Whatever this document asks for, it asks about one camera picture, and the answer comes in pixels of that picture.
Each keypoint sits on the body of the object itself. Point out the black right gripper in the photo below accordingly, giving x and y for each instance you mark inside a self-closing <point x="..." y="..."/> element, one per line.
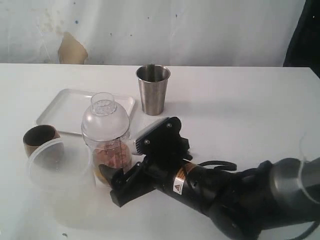
<point x="167" y="160"/>

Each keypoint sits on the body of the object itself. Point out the clear plastic shaker tumbler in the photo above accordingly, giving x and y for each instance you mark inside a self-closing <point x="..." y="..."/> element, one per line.
<point x="95" y="144"/>

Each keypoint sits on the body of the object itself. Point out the clear plastic shaker lid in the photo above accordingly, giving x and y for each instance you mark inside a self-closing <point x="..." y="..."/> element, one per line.
<point x="104" y="121"/>

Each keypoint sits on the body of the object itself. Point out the stainless steel cup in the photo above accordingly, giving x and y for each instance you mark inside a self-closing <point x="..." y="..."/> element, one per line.
<point x="152" y="82"/>

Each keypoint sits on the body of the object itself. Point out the large translucent plastic container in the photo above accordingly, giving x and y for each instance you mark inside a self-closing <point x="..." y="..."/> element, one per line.
<point x="62" y="171"/>

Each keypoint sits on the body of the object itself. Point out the small brown gold cup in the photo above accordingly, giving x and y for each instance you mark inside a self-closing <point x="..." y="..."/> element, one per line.
<point x="37" y="136"/>

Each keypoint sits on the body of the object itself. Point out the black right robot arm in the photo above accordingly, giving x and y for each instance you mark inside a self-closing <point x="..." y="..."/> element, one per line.
<point x="241" y="204"/>

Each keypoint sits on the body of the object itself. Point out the white rectangular plastic tray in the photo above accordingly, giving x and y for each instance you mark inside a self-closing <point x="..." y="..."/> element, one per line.
<point x="65" y="112"/>

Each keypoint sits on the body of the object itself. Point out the dark curtain at right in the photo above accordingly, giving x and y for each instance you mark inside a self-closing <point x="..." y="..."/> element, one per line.
<point x="304" y="46"/>

